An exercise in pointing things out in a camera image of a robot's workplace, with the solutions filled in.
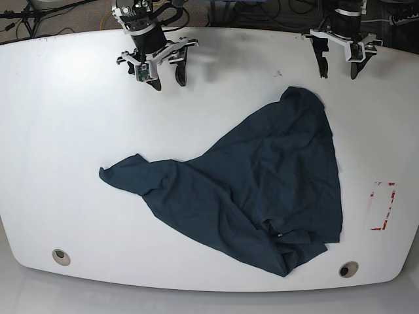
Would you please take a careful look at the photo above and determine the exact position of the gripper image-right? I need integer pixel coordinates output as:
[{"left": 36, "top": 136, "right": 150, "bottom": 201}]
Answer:
[{"left": 304, "top": 29, "right": 382, "bottom": 80}]

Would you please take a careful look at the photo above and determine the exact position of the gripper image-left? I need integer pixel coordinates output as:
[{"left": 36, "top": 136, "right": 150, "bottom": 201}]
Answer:
[{"left": 116, "top": 27, "right": 198, "bottom": 91}]

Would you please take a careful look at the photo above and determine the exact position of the dark teal T-shirt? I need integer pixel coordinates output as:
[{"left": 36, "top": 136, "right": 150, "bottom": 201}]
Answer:
[{"left": 99, "top": 87, "right": 343, "bottom": 277}]

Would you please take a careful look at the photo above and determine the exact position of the white power strip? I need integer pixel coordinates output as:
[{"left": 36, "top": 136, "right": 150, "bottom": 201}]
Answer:
[{"left": 390, "top": 7, "right": 418, "bottom": 26}]

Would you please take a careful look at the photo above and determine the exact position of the red tape rectangle marking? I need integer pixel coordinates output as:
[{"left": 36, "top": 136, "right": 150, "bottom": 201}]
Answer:
[{"left": 366, "top": 182, "right": 396, "bottom": 231}]

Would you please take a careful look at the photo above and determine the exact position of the black tripod stand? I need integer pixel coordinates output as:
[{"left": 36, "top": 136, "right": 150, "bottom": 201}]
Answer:
[{"left": 1, "top": 0, "right": 95, "bottom": 41}]

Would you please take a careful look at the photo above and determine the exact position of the wrist camera board image-right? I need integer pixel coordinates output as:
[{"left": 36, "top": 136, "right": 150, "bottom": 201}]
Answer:
[{"left": 349, "top": 43, "right": 365, "bottom": 63}]

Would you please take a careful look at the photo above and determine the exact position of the wrist camera board image-left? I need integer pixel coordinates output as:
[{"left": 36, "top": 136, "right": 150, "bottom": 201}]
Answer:
[{"left": 134, "top": 63, "right": 155, "bottom": 82}]

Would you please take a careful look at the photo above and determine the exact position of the yellow cable on floor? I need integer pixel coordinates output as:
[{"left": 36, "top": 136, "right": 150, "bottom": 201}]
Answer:
[{"left": 100, "top": 9, "right": 115, "bottom": 31}]

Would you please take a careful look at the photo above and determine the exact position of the left table cable grommet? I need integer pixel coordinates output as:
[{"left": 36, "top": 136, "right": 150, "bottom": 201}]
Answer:
[{"left": 52, "top": 249, "right": 71, "bottom": 266}]

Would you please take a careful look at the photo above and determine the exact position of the table cable grommet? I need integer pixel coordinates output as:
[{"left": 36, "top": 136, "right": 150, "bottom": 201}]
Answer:
[
  {"left": 52, "top": 249, "right": 71, "bottom": 266},
  {"left": 338, "top": 261, "right": 359, "bottom": 278}
]

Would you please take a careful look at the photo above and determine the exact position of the right table cable grommet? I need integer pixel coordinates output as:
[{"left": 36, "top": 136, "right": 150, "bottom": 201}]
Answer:
[{"left": 338, "top": 261, "right": 359, "bottom": 278}]

